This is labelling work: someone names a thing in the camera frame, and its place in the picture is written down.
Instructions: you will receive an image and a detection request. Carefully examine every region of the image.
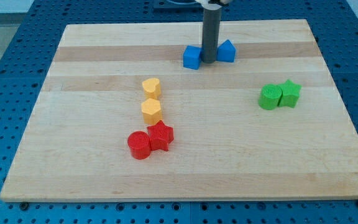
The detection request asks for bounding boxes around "red cylinder block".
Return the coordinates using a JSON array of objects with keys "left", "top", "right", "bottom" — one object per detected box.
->
[{"left": 127, "top": 131, "right": 151, "bottom": 160}]

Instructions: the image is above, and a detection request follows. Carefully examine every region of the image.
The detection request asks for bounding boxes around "green cylinder block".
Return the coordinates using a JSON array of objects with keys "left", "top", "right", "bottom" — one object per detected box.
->
[{"left": 258, "top": 84, "right": 282, "bottom": 110}]

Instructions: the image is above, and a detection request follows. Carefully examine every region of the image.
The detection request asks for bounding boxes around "yellow hexagon block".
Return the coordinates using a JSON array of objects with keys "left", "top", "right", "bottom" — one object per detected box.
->
[{"left": 141, "top": 98, "right": 163, "bottom": 125}]

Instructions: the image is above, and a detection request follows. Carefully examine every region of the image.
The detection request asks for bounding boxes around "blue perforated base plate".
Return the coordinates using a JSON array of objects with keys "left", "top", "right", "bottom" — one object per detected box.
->
[{"left": 0, "top": 1, "right": 358, "bottom": 223}]

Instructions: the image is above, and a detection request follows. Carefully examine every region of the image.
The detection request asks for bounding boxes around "wooden board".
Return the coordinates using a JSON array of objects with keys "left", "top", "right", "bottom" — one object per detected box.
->
[{"left": 0, "top": 19, "right": 358, "bottom": 202}]

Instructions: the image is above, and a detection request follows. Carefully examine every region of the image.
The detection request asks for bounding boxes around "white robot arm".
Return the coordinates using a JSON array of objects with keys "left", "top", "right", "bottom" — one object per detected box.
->
[{"left": 196, "top": 0, "right": 231, "bottom": 63}]

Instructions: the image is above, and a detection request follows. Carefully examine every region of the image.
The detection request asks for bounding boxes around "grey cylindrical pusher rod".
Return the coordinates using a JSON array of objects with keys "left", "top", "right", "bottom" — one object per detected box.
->
[{"left": 201, "top": 8, "right": 221, "bottom": 63}]

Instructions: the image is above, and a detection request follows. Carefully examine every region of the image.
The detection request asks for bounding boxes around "red star block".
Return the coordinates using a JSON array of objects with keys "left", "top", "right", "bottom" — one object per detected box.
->
[{"left": 147, "top": 120, "right": 174, "bottom": 151}]

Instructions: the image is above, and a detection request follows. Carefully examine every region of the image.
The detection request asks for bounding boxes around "blue cube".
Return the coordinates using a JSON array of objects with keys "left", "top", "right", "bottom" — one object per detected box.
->
[{"left": 183, "top": 45, "right": 201, "bottom": 70}]

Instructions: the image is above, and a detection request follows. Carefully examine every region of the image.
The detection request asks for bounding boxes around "blue triangular block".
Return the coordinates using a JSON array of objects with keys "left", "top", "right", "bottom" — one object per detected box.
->
[{"left": 217, "top": 40, "right": 236, "bottom": 63}]

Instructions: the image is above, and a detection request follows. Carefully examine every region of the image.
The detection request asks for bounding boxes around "yellow heart block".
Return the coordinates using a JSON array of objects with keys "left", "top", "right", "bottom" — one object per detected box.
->
[{"left": 142, "top": 78, "right": 161, "bottom": 100}]

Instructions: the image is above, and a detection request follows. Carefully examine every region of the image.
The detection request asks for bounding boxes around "green star block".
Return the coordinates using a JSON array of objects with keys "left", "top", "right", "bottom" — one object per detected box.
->
[{"left": 278, "top": 80, "right": 301, "bottom": 108}]

